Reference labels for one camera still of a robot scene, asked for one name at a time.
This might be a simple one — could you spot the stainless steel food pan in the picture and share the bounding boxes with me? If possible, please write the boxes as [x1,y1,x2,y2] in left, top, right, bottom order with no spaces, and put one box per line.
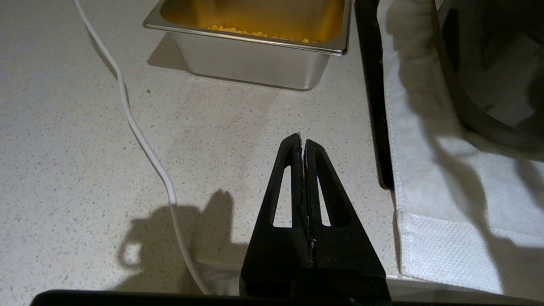
[142,0,354,91]

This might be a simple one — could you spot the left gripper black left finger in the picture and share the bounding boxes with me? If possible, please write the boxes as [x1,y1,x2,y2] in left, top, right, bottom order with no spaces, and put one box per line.
[239,133,315,297]

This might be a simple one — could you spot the yellow corn kernels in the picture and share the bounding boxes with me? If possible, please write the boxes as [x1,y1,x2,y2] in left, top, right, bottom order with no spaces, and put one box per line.
[206,24,312,44]

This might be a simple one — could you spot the black rice cooker base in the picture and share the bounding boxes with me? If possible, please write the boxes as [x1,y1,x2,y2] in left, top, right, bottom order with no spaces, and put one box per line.
[431,0,544,150]

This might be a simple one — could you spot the white power cable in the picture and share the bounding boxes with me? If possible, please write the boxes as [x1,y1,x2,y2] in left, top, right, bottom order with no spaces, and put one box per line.
[73,0,215,296]

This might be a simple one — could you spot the white cloth mat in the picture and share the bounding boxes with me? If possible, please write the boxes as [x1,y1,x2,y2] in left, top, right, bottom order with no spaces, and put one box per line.
[376,0,544,296]

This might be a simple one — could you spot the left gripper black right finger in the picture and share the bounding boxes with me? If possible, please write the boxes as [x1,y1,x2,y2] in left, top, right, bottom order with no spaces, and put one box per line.
[304,139,390,297]

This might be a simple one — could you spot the long black flat strip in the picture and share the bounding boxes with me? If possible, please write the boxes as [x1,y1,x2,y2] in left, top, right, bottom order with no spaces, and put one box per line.
[354,0,395,190]

